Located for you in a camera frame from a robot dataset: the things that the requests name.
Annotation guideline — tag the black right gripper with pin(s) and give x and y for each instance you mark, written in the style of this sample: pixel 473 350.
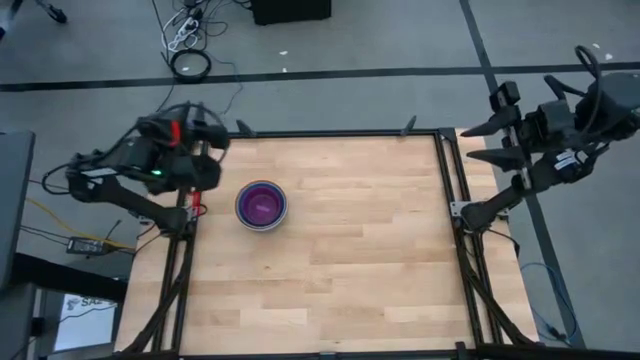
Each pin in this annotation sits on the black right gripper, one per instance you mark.
pixel 547 122

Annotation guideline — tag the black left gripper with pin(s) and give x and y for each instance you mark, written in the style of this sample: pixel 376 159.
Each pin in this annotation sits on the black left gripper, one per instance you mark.
pixel 182 160

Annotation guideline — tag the small purple plastic bowl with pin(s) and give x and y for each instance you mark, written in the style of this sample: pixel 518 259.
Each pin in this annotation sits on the small purple plastic bowl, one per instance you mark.
pixel 261 205

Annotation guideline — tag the large grey plastic bowl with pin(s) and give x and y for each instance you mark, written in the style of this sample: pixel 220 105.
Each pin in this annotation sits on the large grey plastic bowl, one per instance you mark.
pixel 261 229

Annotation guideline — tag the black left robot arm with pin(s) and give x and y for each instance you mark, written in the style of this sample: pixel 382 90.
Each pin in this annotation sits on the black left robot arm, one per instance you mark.
pixel 125 200

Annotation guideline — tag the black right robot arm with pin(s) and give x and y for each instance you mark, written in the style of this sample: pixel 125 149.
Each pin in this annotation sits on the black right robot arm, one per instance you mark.
pixel 500 205

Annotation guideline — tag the red tag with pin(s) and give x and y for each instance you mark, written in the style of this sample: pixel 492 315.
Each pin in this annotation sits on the red tag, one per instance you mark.
pixel 175 134

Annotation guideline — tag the white power strip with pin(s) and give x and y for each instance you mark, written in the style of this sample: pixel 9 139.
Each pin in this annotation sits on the white power strip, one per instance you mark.
pixel 184 29

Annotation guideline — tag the black power adapter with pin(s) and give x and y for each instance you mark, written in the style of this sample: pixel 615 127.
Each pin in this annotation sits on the black power adapter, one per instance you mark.
pixel 86 245

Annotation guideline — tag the black box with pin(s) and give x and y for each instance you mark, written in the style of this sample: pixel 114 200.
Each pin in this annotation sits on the black box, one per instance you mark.
pixel 290 11

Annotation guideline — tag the black desk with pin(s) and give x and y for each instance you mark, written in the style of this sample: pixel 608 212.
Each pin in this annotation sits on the black desk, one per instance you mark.
pixel 70 275

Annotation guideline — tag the grey cabinet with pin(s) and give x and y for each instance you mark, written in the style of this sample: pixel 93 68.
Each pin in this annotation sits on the grey cabinet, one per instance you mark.
pixel 12 210

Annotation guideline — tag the white screen with logo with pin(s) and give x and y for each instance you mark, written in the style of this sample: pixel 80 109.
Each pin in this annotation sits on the white screen with logo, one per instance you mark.
pixel 85 325

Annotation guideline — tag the black tripod leg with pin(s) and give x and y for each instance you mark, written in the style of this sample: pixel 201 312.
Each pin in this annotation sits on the black tripod leg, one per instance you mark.
pixel 52 12

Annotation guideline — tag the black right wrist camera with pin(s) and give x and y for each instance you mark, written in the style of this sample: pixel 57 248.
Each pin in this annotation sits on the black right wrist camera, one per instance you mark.
pixel 505 96

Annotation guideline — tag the silver mounting bracket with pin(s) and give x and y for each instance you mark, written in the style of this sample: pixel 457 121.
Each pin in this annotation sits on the silver mounting bracket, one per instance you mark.
pixel 457 207

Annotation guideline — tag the black aluminium table frame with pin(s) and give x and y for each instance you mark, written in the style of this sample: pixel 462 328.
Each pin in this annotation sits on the black aluminium table frame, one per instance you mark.
pixel 325 134

